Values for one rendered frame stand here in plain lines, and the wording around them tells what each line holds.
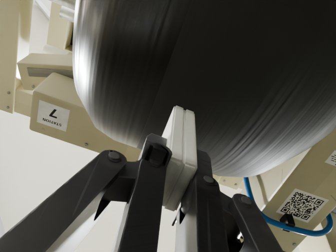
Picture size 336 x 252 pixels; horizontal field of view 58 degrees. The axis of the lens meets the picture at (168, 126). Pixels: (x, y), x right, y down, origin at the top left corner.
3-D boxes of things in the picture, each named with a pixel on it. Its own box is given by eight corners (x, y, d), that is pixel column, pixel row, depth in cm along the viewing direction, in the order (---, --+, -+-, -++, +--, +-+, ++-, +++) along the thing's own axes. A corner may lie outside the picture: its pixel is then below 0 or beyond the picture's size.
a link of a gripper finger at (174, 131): (161, 209, 15) (148, 204, 15) (169, 144, 22) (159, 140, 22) (183, 162, 14) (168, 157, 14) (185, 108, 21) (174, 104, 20)
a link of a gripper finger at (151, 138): (149, 217, 14) (85, 196, 13) (159, 158, 18) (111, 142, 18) (161, 191, 13) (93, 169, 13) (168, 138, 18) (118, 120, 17)
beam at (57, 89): (232, 160, 90) (212, 193, 98) (227, 116, 111) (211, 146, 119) (30, 89, 84) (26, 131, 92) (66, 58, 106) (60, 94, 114)
